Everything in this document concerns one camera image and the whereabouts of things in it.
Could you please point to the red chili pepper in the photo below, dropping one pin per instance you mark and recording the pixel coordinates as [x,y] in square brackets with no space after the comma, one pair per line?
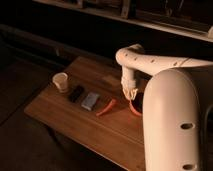
[107,108]

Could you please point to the white paper cup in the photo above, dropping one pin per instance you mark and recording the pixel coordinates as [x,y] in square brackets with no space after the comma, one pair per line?
[60,80]

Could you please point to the red ceramic bowl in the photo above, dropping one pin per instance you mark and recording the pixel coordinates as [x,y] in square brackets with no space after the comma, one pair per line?
[136,104]

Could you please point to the black rectangular block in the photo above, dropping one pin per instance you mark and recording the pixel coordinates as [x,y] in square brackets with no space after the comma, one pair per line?
[76,93]

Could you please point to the wooden shelf rail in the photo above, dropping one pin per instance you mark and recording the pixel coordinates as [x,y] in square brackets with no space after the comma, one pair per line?
[174,29]

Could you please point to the grey blue sponge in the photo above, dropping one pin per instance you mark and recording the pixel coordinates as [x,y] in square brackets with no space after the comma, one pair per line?
[90,100]

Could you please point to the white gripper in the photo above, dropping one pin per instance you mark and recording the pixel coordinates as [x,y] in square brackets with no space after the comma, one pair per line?
[128,82]

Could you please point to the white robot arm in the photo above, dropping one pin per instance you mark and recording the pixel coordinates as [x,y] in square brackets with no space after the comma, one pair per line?
[176,103]

